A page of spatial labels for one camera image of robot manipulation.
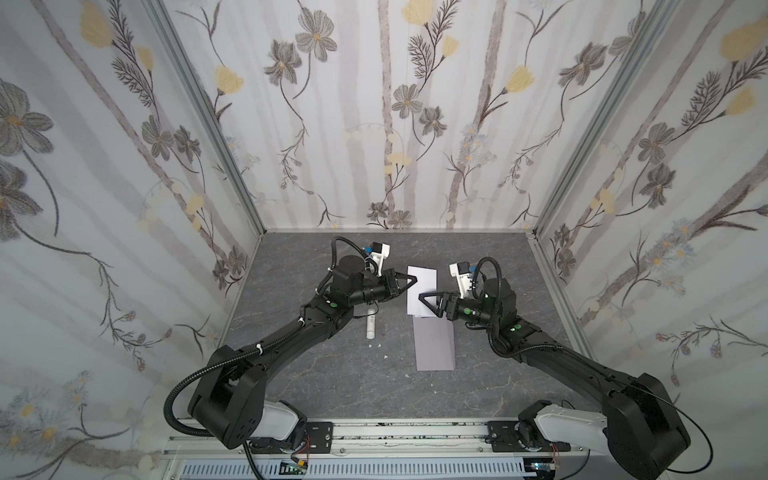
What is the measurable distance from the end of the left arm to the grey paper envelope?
27 centimetres

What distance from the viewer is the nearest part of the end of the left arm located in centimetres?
61

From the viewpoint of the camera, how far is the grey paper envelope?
2.90 feet
